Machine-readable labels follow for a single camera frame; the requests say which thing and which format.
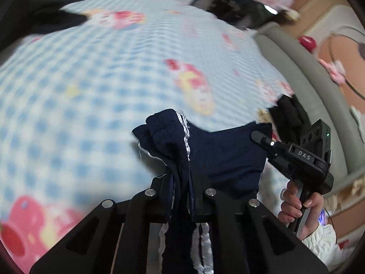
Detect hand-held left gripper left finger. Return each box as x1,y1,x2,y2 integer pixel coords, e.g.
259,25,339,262
30,177,173,274

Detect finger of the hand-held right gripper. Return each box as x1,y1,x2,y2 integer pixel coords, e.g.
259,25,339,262
251,130,290,160

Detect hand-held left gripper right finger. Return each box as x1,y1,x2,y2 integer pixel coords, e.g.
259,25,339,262
190,177,328,274

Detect navy white-striped pants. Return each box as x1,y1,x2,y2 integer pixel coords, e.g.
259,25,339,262
132,108,273,274

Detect person's right forearm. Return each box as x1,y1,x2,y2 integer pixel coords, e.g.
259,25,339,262
301,224,344,267

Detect person's right hand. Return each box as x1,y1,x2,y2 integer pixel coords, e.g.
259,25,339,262
278,181,324,236

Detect black garment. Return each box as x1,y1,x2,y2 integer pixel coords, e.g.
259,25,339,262
0,0,96,52
269,94,313,143

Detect pink plush ornament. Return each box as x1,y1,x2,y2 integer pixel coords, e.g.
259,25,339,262
319,58,347,84

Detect red round ornament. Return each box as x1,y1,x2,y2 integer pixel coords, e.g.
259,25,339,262
298,35,316,51

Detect blue checked printed bed sheet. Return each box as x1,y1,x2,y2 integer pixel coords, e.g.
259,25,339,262
0,0,294,266

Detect dark cloth pile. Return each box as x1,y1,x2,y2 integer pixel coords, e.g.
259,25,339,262
200,0,283,29

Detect grey padded bed frame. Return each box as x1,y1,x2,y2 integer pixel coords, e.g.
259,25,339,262
254,23,365,195

